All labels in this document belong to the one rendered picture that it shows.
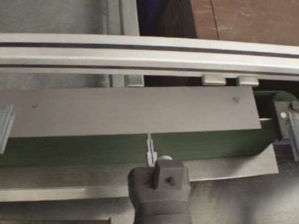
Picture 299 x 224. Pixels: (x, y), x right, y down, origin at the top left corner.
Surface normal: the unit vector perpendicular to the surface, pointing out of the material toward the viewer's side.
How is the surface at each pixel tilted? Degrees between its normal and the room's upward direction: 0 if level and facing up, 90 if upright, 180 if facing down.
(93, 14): 90
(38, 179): 90
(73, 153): 2
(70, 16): 90
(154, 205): 99
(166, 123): 90
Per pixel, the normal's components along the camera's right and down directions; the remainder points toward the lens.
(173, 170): 0.21, 0.37
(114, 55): 0.21, -0.44
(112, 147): 0.13, 0.90
